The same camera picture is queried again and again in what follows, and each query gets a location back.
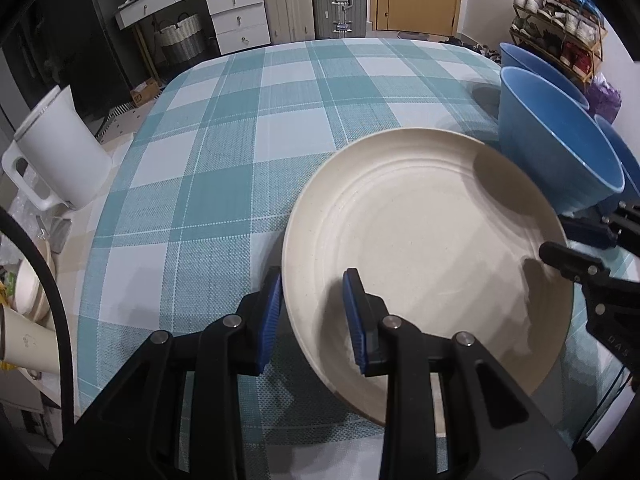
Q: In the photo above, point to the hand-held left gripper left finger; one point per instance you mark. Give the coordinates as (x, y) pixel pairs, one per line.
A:
(267, 325)

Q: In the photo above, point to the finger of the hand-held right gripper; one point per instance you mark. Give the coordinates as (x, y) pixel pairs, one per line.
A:
(585, 230)
(570, 262)

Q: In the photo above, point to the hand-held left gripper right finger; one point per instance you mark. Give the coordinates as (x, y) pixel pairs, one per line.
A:
(354, 320)

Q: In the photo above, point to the blue bowl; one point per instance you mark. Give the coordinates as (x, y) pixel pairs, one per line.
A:
(627, 160)
(550, 160)
(540, 67)

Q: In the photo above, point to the stacked cream bowls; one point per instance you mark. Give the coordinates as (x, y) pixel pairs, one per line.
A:
(32, 285)

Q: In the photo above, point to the purple plastic bag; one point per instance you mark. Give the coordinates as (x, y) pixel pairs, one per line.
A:
(602, 97)

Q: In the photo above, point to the wooden shoe rack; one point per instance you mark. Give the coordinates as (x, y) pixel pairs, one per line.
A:
(597, 55)

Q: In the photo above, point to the scattered loose shoes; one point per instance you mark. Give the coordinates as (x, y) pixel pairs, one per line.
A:
(470, 46)

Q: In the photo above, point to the metal stand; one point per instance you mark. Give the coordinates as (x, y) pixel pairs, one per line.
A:
(55, 235)

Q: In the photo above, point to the white cup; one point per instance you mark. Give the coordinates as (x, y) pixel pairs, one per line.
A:
(27, 345)

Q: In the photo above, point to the beige checked cloth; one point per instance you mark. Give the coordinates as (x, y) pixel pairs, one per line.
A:
(115, 130)

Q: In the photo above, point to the striped rug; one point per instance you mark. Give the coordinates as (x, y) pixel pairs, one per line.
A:
(114, 117)

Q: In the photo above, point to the small printed cardboard box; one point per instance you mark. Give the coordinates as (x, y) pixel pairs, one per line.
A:
(146, 92)

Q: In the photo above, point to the white electric kettle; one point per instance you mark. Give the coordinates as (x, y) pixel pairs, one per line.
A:
(60, 155)

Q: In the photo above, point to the woven basket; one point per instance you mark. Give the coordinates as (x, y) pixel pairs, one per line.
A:
(182, 40)

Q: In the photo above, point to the white dressing table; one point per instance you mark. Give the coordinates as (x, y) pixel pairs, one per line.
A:
(235, 5)

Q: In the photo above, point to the beige suitcase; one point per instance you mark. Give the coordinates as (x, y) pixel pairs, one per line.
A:
(285, 0)

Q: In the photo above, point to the black refrigerator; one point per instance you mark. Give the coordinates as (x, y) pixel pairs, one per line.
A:
(95, 45)

